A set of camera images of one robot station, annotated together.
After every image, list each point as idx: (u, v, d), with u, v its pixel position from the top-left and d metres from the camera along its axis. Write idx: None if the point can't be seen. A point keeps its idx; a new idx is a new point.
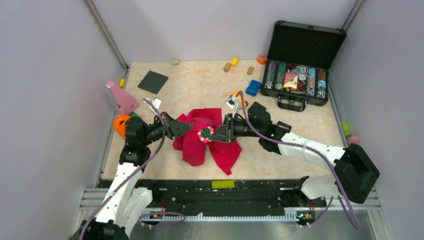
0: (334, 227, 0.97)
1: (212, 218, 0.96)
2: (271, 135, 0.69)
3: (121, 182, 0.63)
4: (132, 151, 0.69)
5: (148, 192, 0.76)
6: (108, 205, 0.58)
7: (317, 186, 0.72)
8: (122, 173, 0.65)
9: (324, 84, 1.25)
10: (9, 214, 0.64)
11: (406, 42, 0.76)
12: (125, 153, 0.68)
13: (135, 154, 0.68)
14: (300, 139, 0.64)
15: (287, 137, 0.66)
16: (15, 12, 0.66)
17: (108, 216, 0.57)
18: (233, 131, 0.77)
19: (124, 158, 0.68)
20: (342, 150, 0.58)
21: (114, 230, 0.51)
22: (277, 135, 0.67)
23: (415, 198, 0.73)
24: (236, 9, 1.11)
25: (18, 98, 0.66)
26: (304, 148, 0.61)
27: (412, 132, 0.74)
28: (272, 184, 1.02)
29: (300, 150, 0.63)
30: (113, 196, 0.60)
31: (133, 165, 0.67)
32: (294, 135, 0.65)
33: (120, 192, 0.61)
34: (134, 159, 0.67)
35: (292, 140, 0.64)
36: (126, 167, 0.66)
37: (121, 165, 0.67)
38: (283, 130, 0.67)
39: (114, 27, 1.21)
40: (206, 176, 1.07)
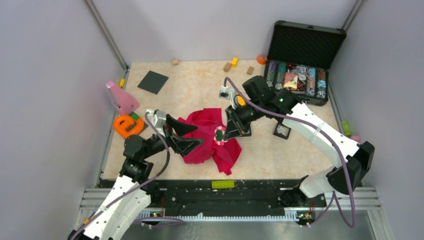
0: (334, 227, 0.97)
1: (212, 218, 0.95)
2: (281, 100, 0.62)
3: (115, 197, 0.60)
4: (133, 164, 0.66)
5: (146, 197, 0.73)
6: (97, 220, 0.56)
7: (313, 184, 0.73)
8: (119, 187, 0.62)
9: (324, 84, 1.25)
10: (10, 213, 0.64)
11: (406, 42, 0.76)
12: (127, 165, 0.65)
13: (136, 168, 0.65)
14: (315, 119, 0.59)
15: (297, 111, 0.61)
16: (14, 11, 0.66)
17: (96, 232, 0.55)
18: (241, 119, 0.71)
19: (124, 170, 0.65)
20: (355, 145, 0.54)
21: None
22: (286, 101, 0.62)
23: (416, 198, 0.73)
24: (237, 9, 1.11)
25: (18, 97, 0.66)
26: (318, 131, 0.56)
27: (412, 132, 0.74)
28: (272, 184, 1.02)
29: (312, 132, 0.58)
30: (105, 211, 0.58)
31: (131, 181, 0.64)
32: (305, 110, 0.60)
33: (112, 207, 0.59)
34: (135, 173, 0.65)
35: (304, 116, 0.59)
36: (124, 181, 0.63)
37: (121, 177, 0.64)
38: (294, 99, 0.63)
39: (114, 28, 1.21)
40: (206, 176, 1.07)
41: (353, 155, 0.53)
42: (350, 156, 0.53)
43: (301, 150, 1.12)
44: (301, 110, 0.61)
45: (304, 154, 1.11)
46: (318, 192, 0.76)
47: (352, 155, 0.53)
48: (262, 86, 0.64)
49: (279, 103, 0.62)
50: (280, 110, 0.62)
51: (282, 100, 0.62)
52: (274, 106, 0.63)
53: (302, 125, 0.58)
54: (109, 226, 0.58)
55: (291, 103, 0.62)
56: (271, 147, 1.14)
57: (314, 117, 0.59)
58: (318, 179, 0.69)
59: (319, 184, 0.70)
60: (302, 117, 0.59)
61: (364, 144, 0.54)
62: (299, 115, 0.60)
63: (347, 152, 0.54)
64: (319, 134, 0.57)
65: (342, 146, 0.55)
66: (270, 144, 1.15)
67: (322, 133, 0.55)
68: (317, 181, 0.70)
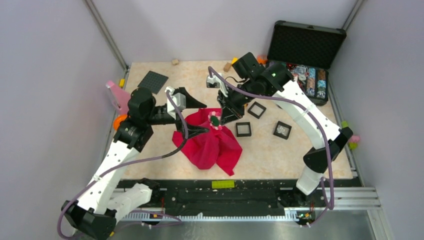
0: (334, 228, 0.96)
1: (212, 218, 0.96)
2: (273, 74, 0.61)
3: (109, 165, 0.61)
4: (129, 128, 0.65)
5: (147, 190, 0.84)
6: (92, 190, 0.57)
7: (304, 176, 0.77)
8: (114, 153, 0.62)
9: (324, 84, 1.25)
10: (9, 213, 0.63)
11: (406, 42, 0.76)
12: (122, 129, 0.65)
13: (132, 132, 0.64)
14: (306, 101, 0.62)
15: (289, 89, 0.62)
16: (14, 11, 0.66)
17: (90, 203, 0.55)
18: (235, 103, 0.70)
19: (120, 135, 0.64)
20: (338, 131, 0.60)
21: (94, 218, 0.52)
22: (278, 74, 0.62)
23: (416, 198, 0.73)
24: (237, 9, 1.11)
25: (18, 97, 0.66)
26: (306, 113, 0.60)
27: (412, 131, 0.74)
28: (272, 184, 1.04)
29: (300, 112, 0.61)
30: (99, 181, 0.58)
31: (126, 146, 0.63)
32: (296, 89, 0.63)
33: (106, 177, 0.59)
34: (130, 137, 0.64)
35: (294, 95, 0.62)
36: (118, 148, 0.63)
37: (115, 142, 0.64)
38: (286, 75, 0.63)
39: (114, 27, 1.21)
40: (206, 176, 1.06)
41: (334, 139, 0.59)
42: (331, 140, 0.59)
43: (301, 150, 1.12)
44: (292, 88, 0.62)
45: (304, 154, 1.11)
46: (313, 186, 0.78)
47: (333, 139, 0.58)
48: (251, 62, 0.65)
49: (271, 77, 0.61)
50: (271, 86, 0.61)
51: (275, 74, 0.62)
52: (265, 80, 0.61)
53: (292, 105, 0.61)
54: (105, 196, 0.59)
55: (283, 78, 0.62)
56: (271, 147, 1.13)
57: (304, 98, 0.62)
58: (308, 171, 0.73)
59: (308, 175, 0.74)
60: (293, 96, 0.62)
61: (345, 131, 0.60)
62: (290, 94, 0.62)
63: (329, 136, 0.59)
64: (307, 116, 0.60)
65: (326, 130, 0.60)
66: (270, 144, 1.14)
67: (309, 115, 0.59)
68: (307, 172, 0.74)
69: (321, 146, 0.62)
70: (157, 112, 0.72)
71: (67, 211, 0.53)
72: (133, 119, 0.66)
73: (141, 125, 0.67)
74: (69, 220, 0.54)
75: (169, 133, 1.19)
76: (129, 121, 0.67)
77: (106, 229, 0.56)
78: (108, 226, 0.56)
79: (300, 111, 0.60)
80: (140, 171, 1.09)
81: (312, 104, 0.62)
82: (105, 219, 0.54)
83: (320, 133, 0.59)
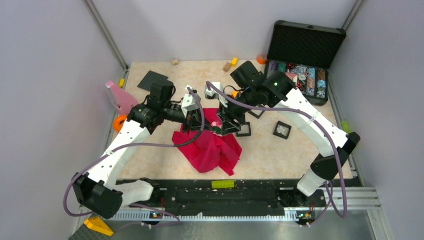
0: (334, 228, 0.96)
1: (212, 218, 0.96)
2: (275, 84, 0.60)
3: (122, 142, 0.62)
4: (143, 109, 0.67)
5: (149, 188, 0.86)
6: (103, 164, 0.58)
7: (306, 179, 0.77)
8: (126, 132, 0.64)
9: (324, 84, 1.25)
10: (8, 214, 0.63)
11: (406, 43, 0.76)
12: (136, 110, 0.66)
13: (145, 113, 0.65)
14: (310, 109, 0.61)
15: (292, 98, 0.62)
16: (14, 11, 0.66)
17: (101, 176, 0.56)
18: (235, 112, 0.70)
19: (133, 115, 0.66)
20: (345, 137, 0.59)
21: (103, 192, 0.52)
22: (280, 83, 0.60)
23: (416, 198, 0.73)
24: (237, 9, 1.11)
25: (18, 98, 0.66)
26: (312, 122, 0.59)
27: (412, 131, 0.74)
28: (272, 184, 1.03)
29: (306, 121, 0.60)
30: (110, 155, 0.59)
31: (139, 126, 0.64)
32: (299, 97, 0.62)
33: (118, 153, 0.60)
34: (143, 119, 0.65)
35: (298, 104, 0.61)
36: (131, 127, 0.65)
37: (128, 122, 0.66)
38: (288, 83, 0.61)
39: (113, 28, 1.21)
40: (206, 176, 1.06)
41: (343, 146, 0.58)
42: (339, 147, 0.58)
43: (301, 150, 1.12)
44: (296, 97, 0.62)
45: (304, 154, 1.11)
46: (313, 187, 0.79)
47: (341, 146, 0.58)
48: (251, 71, 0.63)
49: (272, 86, 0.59)
50: (274, 96, 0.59)
51: (277, 84, 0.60)
52: (267, 90, 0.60)
53: (299, 115, 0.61)
54: (114, 173, 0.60)
55: (286, 87, 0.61)
56: (271, 147, 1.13)
57: (308, 106, 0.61)
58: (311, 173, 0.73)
59: (311, 177, 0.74)
60: (297, 104, 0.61)
61: (352, 136, 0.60)
62: (294, 103, 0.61)
63: (337, 143, 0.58)
64: (313, 125, 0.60)
65: (334, 137, 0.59)
66: (270, 144, 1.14)
67: (316, 124, 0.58)
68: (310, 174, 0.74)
69: (330, 154, 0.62)
70: (170, 107, 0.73)
71: (77, 184, 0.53)
72: (149, 103, 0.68)
73: (156, 108, 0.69)
74: (78, 192, 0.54)
75: (169, 133, 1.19)
76: (145, 105, 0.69)
77: (112, 206, 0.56)
78: (115, 203, 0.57)
79: (306, 120, 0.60)
80: (140, 172, 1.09)
81: (317, 112, 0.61)
82: (113, 195, 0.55)
83: (328, 141, 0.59)
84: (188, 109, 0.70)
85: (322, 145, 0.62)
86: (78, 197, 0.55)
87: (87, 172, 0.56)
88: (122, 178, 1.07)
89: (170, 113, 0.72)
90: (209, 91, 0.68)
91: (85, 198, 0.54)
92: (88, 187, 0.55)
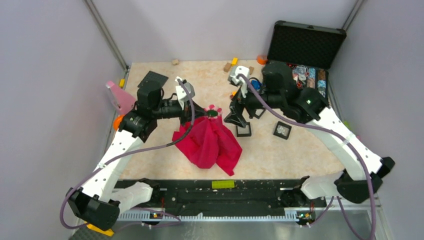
0: (334, 228, 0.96)
1: (212, 218, 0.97)
2: (308, 101, 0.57)
3: (114, 154, 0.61)
4: (134, 118, 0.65)
5: (148, 188, 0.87)
6: (96, 178, 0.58)
7: (317, 187, 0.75)
8: (119, 142, 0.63)
9: (324, 84, 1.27)
10: (9, 213, 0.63)
11: (406, 42, 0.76)
12: (127, 119, 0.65)
13: (137, 122, 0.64)
14: (344, 130, 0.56)
15: (325, 117, 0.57)
16: (14, 10, 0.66)
17: (95, 190, 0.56)
18: (249, 103, 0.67)
19: (124, 124, 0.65)
20: (379, 162, 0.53)
21: (98, 206, 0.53)
22: (312, 102, 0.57)
23: (416, 197, 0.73)
24: (237, 9, 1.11)
25: (17, 97, 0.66)
26: (345, 143, 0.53)
27: (412, 131, 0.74)
28: (272, 184, 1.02)
29: (338, 143, 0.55)
30: (103, 168, 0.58)
31: (131, 136, 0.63)
32: (333, 117, 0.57)
33: (111, 165, 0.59)
34: (135, 127, 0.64)
35: (330, 124, 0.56)
36: (123, 137, 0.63)
37: (119, 132, 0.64)
38: (321, 103, 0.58)
39: (113, 27, 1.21)
40: (206, 176, 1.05)
41: (377, 171, 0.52)
42: (373, 173, 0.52)
43: (301, 150, 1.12)
44: (330, 116, 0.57)
45: (304, 154, 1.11)
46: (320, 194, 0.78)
47: (375, 172, 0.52)
48: (288, 80, 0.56)
49: (305, 105, 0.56)
50: (306, 114, 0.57)
51: (310, 101, 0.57)
52: (299, 107, 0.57)
53: (331, 136, 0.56)
54: (109, 185, 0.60)
55: (318, 107, 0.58)
56: (271, 147, 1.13)
57: (341, 127, 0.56)
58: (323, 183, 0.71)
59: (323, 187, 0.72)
60: (330, 124, 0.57)
61: (387, 161, 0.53)
62: (327, 123, 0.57)
63: (371, 168, 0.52)
64: (346, 147, 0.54)
65: (367, 162, 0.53)
66: (270, 144, 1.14)
67: (349, 146, 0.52)
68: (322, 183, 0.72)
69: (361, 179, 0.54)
70: (163, 105, 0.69)
71: (71, 198, 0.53)
72: (139, 110, 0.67)
73: (147, 115, 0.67)
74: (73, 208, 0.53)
75: (169, 133, 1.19)
76: (135, 112, 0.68)
77: (110, 217, 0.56)
78: (113, 216, 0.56)
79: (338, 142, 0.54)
80: (140, 172, 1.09)
81: (350, 134, 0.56)
82: (109, 207, 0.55)
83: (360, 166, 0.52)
84: (184, 99, 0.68)
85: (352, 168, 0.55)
86: (75, 210, 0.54)
87: (81, 187, 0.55)
88: (122, 178, 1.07)
89: (165, 111, 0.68)
90: (233, 75, 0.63)
91: (81, 212, 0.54)
92: (83, 201, 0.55)
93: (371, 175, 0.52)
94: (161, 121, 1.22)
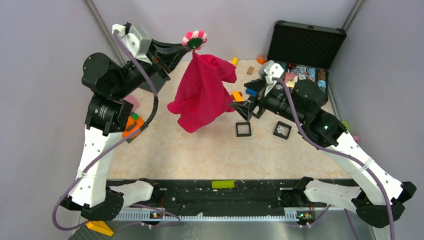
0: (334, 228, 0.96)
1: (212, 218, 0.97)
2: (324, 127, 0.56)
3: (90, 158, 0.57)
4: (99, 107, 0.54)
5: (149, 187, 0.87)
6: (81, 186, 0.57)
7: (324, 196, 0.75)
8: (91, 143, 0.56)
9: (324, 84, 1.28)
10: (9, 213, 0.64)
11: (406, 43, 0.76)
12: (92, 111, 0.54)
13: (104, 111, 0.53)
14: (363, 155, 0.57)
15: (343, 142, 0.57)
16: (15, 11, 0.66)
17: (84, 198, 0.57)
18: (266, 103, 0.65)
19: (92, 118, 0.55)
20: (399, 187, 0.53)
21: (91, 212, 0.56)
22: (331, 125, 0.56)
23: (416, 198, 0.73)
24: (237, 9, 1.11)
25: (17, 97, 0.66)
26: (364, 170, 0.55)
27: (412, 132, 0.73)
28: (272, 184, 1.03)
29: (357, 168, 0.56)
30: (84, 177, 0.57)
31: (103, 135, 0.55)
32: (351, 142, 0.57)
33: (91, 172, 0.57)
34: (102, 119, 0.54)
35: (350, 149, 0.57)
36: (95, 136, 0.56)
37: (89, 129, 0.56)
38: (339, 127, 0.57)
39: (113, 27, 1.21)
40: (206, 176, 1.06)
41: (398, 197, 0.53)
42: (394, 199, 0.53)
43: (301, 150, 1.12)
44: (347, 141, 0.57)
45: (304, 154, 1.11)
46: (322, 200, 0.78)
47: (396, 198, 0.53)
48: (315, 106, 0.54)
49: (324, 131, 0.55)
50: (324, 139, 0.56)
51: (327, 126, 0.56)
52: (317, 133, 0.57)
53: (350, 161, 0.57)
54: (99, 187, 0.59)
55: (335, 131, 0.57)
56: (271, 147, 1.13)
57: (360, 152, 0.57)
58: (334, 195, 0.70)
59: (332, 198, 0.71)
60: (348, 150, 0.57)
61: (408, 185, 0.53)
62: (345, 148, 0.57)
63: (391, 194, 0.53)
64: (365, 172, 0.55)
65: (387, 188, 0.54)
66: (270, 144, 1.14)
67: (369, 173, 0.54)
68: (332, 195, 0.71)
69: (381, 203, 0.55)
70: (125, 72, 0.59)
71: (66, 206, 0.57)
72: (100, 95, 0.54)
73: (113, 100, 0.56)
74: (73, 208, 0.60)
75: (169, 133, 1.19)
76: (99, 98, 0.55)
77: (112, 209, 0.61)
78: (115, 206, 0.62)
79: (357, 167, 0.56)
80: (140, 172, 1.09)
81: (369, 159, 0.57)
82: (104, 206, 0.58)
83: (380, 191, 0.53)
84: (143, 50, 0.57)
85: (372, 193, 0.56)
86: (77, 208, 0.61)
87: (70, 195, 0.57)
88: (122, 178, 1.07)
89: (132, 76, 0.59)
90: (269, 70, 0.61)
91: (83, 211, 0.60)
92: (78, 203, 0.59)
93: (392, 201, 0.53)
94: (161, 121, 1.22)
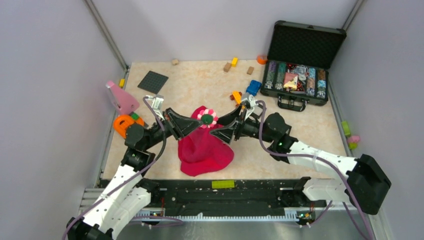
0: (334, 227, 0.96)
1: (212, 218, 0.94)
2: (279, 143, 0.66)
3: (117, 185, 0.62)
4: (135, 154, 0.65)
5: (146, 195, 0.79)
6: (98, 208, 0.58)
7: (321, 191, 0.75)
8: (121, 176, 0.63)
9: (324, 84, 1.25)
10: (9, 214, 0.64)
11: (406, 43, 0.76)
12: (128, 154, 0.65)
13: (138, 158, 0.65)
14: (310, 148, 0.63)
15: (294, 148, 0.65)
16: (14, 10, 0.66)
17: (95, 220, 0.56)
18: (243, 129, 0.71)
19: (126, 159, 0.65)
20: (354, 162, 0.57)
21: (98, 235, 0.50)
22: (285, 143, 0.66)
23: (415, 197, 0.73)
24: (237, 9, 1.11)
25: (18, 96, 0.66)
26: (315, 158, 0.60)
27: (412, 132, 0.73)
28: (272, 184, 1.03)
29: (310, 160, 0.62)
30: (106, 199, 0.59)
31: (132, 169, 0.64)
32: (302, 144, 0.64)
33: (113, 196, 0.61)
34: (136, 163, 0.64)
35: (301, 150, 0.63)
36: (126, 171, 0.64)
37: (122, 166, 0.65)
38: (292, 139, 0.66)
39: (113, 27, 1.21)
40: (206, 176, 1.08)
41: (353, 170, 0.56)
42: (349, 172, 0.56)
43: None
44: (298, 145, 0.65)
45: None
46: (320, 196, 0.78)
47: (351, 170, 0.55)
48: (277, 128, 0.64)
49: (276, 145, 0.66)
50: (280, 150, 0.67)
51: (281, 143, 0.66)
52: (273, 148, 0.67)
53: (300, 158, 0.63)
54: (109, 215, 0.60)
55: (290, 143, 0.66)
56: None
57: (309, 148, 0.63)
58: (329, 189, 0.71)
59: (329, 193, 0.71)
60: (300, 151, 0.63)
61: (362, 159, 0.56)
62: (296, 150, 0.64)
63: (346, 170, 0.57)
64: (317, 161, 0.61)
65: (341, 166, 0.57)
66: None
67: (319, 159, 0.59)
68: (328, 190, 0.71)
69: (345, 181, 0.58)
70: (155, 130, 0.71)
71: (72, 228, 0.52)
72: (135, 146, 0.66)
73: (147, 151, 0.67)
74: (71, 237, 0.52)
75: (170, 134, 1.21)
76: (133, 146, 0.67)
77: None
78: None
79: (309, 158, 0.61)
80: None
81: (318, 149, 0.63)
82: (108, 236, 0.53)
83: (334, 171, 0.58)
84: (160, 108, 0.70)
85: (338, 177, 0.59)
86: None
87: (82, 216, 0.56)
88: None
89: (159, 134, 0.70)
90: (250, 98, 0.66)
91: None
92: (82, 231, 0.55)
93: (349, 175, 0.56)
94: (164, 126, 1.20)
